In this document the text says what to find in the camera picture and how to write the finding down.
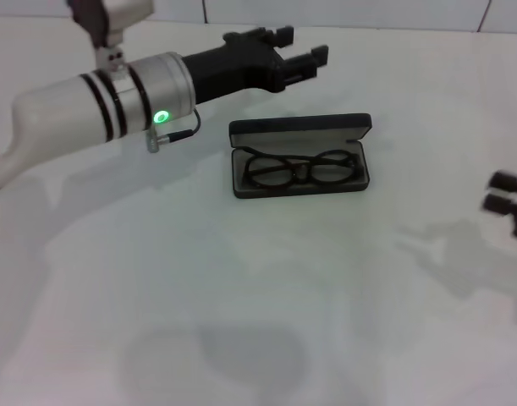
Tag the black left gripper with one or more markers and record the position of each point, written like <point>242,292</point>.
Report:
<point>232,67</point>

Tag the black glasses case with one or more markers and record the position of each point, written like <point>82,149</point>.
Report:
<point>300,127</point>

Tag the black glasses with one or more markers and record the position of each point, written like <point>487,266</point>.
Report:
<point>300,174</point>

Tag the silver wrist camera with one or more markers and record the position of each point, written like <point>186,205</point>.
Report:
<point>114,19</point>

